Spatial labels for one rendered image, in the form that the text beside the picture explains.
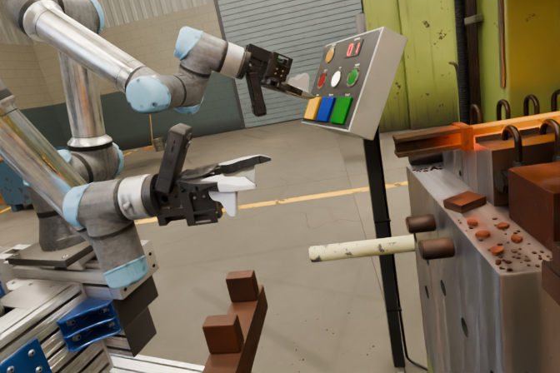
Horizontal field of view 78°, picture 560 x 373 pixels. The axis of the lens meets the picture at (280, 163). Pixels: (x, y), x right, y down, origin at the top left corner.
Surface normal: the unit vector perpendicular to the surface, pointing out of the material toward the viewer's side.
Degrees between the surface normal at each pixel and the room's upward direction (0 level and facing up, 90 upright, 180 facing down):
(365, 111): 90
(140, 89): 90
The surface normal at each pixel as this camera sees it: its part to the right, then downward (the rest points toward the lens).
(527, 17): -0.11, 0.27
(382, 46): 0.31, 0.18
